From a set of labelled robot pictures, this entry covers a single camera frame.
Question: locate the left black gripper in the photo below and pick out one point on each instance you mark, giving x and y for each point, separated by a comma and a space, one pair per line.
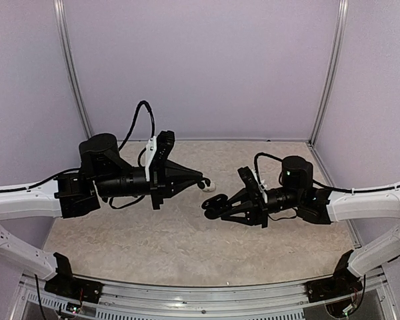
174, 176

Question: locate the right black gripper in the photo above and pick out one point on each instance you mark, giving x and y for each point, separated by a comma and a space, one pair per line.
258, 213

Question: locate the white earbud charging case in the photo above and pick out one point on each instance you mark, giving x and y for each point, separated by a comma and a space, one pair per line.
212, 188

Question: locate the black earbud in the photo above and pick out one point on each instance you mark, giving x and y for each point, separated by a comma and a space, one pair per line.
204, 183

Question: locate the black oval charging case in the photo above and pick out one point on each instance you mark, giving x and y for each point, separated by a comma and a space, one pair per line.
215, 206

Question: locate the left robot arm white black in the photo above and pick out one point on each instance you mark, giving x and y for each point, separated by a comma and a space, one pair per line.
72, 193

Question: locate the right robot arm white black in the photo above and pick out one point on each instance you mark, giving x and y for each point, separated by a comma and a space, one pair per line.
317, 204

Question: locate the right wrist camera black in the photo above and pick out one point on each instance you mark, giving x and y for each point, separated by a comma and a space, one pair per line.
248, 178

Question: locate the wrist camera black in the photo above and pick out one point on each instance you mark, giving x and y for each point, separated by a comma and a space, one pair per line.
165, 142
248, 178

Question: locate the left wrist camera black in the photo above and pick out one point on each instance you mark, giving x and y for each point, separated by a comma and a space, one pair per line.
165, 142

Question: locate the front aluminium rail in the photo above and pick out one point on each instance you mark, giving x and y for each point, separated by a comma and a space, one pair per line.
123, 300

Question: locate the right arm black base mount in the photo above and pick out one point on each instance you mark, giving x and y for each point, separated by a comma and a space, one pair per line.
341, 282

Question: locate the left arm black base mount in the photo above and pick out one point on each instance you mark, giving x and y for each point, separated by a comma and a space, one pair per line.
65, 284

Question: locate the left aluminium frame post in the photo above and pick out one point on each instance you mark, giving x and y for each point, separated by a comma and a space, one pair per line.
59, 9

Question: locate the aluminium frame post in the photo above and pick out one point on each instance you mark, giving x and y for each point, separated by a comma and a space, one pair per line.
59, 9
331, 71

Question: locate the right aluminium frame post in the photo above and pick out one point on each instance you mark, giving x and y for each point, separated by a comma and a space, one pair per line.
331, 71

